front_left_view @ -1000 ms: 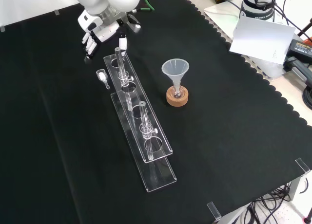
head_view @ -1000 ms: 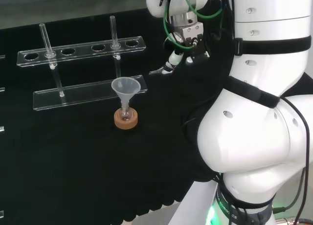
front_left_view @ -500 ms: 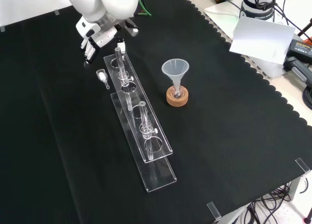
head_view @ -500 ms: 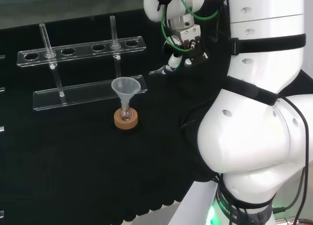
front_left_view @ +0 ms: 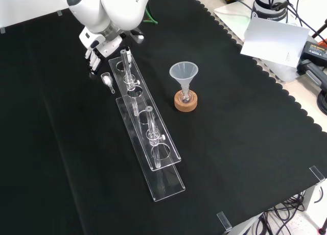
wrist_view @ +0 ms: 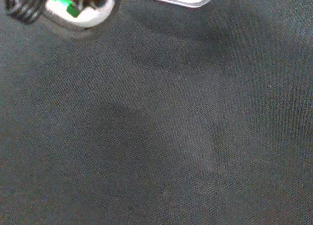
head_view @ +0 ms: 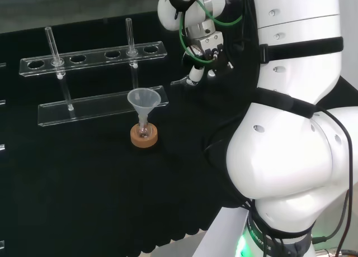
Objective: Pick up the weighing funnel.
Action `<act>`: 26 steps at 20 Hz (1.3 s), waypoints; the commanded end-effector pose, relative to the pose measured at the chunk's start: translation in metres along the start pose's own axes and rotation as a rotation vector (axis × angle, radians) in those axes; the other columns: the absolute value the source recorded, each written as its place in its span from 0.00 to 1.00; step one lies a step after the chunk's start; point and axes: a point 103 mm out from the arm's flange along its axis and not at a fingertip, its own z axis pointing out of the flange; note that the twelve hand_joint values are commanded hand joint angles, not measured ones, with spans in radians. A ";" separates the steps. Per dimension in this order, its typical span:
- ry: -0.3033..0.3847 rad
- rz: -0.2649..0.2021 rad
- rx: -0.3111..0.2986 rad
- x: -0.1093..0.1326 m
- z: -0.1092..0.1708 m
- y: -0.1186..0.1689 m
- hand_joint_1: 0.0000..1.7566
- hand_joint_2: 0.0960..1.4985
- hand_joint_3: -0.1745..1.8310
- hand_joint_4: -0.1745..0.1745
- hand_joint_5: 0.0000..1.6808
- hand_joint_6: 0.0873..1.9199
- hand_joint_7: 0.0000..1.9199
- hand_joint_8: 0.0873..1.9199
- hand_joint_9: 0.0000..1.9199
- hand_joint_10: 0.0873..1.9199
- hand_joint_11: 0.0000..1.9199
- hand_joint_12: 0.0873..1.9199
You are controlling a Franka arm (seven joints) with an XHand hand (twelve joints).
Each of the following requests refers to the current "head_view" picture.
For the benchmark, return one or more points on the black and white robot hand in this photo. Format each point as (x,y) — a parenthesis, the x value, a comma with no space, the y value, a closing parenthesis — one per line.
(221,64)

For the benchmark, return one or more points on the translucent plastic funnel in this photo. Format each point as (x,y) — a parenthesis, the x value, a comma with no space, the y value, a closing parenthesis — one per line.
(143,99)

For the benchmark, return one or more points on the small round-bottom glass flask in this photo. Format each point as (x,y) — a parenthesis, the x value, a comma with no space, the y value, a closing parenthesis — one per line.
(143,131)

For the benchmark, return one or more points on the clear acrylic funnel stand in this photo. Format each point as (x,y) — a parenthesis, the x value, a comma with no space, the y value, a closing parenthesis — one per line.
(92,56)

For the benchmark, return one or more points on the black bench cloth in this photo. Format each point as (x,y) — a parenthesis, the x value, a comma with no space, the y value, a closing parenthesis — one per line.
(84,184)

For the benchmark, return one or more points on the pale board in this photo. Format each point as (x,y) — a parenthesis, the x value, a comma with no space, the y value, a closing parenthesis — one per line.
(221,234)

